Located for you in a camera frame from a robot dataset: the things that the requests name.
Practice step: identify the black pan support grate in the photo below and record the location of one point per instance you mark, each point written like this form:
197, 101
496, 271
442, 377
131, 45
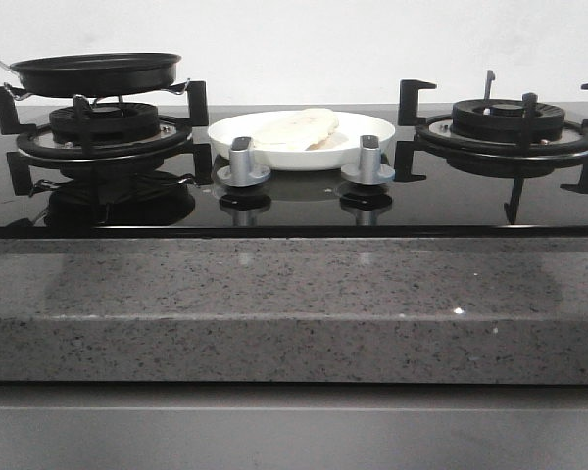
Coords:
169, 158
516, 161

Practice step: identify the black frying pan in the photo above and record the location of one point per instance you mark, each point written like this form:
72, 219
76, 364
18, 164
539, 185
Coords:
96, 75

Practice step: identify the black right pan support grate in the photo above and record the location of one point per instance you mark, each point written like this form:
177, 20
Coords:
516, 161

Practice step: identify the silver stove knob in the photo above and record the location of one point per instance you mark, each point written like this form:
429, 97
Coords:
243, 171
369, 170

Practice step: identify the black left gas burner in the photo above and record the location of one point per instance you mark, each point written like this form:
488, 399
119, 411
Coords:
110, 123

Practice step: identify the silver right stove knob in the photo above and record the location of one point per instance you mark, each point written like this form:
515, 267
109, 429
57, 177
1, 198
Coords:
369, 170

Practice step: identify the black glass gas hob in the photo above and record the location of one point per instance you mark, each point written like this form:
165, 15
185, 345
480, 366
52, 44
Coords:
431, 196

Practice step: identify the grey speckled stone countertop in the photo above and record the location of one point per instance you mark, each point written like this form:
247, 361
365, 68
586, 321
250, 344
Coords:
447, 311

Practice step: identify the white ceramic plate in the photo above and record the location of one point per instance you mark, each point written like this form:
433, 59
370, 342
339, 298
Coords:
342, 147

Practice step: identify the black left pan support grate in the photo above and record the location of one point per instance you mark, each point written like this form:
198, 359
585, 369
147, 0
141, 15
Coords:
169, 158

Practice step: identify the black right gas burner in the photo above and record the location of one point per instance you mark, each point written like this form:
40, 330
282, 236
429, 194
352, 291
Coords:
500, 120

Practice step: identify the silver left stove knob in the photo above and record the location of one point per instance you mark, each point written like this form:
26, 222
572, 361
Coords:
243, 171

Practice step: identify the black gas burner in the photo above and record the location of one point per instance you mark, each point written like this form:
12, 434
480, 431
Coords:
110, 123
500, 120

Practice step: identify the white fried egg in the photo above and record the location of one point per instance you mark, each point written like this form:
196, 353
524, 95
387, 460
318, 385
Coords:
298, 131

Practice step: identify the grey cabinet front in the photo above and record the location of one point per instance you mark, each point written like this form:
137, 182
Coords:
179, 426

